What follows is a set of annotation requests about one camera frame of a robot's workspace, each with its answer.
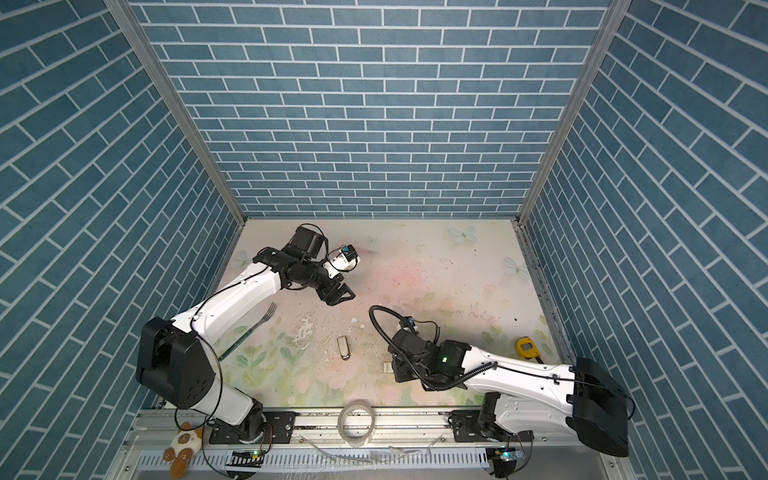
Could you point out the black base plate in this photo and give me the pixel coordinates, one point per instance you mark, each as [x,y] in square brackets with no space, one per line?
[268,427]
[467,427]

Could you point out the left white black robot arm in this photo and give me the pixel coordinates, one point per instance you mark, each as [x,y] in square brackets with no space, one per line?
[176,359]

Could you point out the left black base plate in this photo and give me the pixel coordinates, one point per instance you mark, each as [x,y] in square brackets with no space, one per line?
[268,427]

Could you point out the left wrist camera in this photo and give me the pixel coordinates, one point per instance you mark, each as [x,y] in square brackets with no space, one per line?
[344,259]

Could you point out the clear tape roll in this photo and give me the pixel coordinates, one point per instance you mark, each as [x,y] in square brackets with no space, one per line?
[356,423]

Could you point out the aluminium front rail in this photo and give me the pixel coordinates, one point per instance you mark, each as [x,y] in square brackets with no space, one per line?
[503,421]

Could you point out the silver fork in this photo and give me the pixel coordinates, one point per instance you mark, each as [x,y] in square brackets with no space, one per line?
[265,318]

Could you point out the yellow tape measure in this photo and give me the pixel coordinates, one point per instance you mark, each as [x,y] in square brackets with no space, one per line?
[526,349]

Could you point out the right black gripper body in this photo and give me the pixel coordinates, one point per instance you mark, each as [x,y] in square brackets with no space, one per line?
[403,372]

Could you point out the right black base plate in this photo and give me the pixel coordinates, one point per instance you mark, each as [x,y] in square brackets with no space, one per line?
[467,427]

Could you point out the brown white plush toy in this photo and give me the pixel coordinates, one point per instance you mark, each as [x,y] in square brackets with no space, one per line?
[184,446]

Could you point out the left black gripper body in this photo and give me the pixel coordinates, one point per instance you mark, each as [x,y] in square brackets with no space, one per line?
[326,286]

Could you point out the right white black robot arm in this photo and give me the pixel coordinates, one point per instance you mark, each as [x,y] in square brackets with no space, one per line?
[581,401]

